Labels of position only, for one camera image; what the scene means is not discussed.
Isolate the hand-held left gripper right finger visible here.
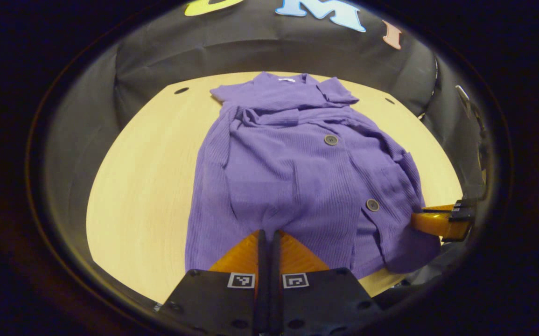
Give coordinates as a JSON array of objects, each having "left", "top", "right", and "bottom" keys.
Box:
[{"left": 269, "top": 229, "right": 383, "bottom": 336}]

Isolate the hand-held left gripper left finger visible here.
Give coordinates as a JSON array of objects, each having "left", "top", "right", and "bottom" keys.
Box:
[{"left": 156, "top": 229, "right": 270, "bottom": 336}]

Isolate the purple button cardigan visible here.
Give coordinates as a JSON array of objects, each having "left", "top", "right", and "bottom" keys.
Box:
[{"left": 184, "top": 71, "right": 441, "bottom": 280}]

